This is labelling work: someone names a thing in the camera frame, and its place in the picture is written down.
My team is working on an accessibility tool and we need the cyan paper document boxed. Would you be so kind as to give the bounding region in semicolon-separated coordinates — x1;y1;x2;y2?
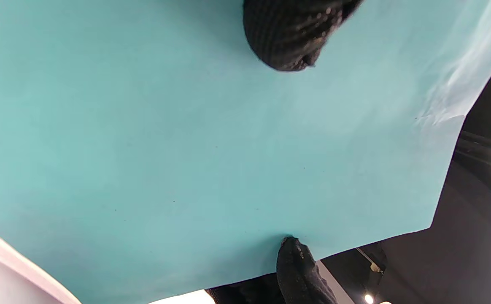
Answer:
0;0;491;304

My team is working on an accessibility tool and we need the person's left hand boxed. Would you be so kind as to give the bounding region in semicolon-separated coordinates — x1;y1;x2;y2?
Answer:
243;0;362;72

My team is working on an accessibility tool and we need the person's right hand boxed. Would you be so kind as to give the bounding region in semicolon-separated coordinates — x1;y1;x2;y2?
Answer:
205;236;339;304

